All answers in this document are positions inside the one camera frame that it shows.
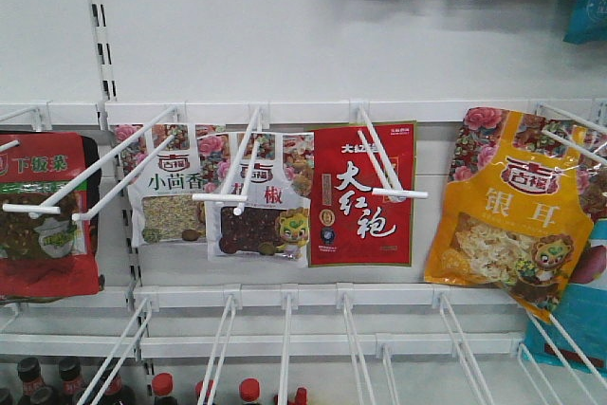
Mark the red tea packet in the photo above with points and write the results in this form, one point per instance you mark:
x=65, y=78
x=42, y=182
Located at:
x=349, y=224

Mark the dark sauce bottle left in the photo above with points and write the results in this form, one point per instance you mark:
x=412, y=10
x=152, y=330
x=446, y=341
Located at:
x=35, y=390

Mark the blue snack bag right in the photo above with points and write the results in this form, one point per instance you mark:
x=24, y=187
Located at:
x=582, y=311

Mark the teal bag upper right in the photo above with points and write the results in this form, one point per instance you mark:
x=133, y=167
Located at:
x=587, y=22

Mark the white slotted shelf upright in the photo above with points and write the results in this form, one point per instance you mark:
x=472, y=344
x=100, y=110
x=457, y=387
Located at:
x=108, y=94

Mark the red pickled vegetable packet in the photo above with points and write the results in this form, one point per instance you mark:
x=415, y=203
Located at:
x=48, y=256

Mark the dark sauce bottle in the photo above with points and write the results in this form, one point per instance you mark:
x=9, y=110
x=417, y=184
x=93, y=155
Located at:
x=73, y=383
x=35, y=390

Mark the yellow white fungus packet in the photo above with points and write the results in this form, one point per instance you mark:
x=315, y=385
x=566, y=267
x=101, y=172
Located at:
x=519, y=206

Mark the white display hook far left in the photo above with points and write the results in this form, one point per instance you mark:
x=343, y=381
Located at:
x=39, y=118

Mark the white peppercorn spice packet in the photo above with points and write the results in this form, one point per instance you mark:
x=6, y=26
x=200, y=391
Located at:
x=261, y=209

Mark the red cap bottle centre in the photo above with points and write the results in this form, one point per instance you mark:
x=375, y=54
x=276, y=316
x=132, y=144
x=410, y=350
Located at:
x=250, y=391

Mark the red cap sauce bottle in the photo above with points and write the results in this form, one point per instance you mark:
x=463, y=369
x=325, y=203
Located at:
x=162, y=387

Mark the white lower hook right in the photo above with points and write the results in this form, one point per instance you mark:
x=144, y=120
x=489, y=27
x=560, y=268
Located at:
x=464, y=353

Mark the white fennel seed packet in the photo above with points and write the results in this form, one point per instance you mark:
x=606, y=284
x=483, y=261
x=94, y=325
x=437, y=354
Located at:
x=161, y=196

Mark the white lower hook left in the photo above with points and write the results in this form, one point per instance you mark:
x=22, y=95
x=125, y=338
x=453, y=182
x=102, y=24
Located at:
x=127, y=341

